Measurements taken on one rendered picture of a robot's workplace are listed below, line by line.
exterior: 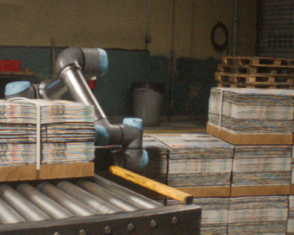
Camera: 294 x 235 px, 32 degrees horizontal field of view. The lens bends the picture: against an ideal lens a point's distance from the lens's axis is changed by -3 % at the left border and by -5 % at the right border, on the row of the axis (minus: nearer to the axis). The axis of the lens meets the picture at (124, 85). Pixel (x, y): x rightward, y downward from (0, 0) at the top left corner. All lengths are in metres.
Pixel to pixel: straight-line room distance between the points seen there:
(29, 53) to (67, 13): 0.98
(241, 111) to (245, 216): 0.47
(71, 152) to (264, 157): 1.02
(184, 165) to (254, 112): 0.38
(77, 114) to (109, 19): 7.98
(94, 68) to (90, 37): 7.22
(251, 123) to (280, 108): 0.16
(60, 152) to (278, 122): 1.10
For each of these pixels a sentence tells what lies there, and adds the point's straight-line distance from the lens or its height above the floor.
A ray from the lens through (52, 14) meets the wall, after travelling 9.09.
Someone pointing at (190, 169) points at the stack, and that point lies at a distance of 2.25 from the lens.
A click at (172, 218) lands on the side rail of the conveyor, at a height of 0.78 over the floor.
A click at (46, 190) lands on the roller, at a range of 1.55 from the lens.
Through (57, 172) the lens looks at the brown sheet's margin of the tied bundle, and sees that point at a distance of 1.62.
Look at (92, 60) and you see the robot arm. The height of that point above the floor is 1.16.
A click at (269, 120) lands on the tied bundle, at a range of 2.34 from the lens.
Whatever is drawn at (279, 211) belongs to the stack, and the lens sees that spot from 2.45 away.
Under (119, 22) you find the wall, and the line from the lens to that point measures 9.66.
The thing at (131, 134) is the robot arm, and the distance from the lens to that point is 1.93.
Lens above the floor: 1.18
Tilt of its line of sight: 3 degrees down
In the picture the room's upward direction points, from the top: 3 degrees clockwise
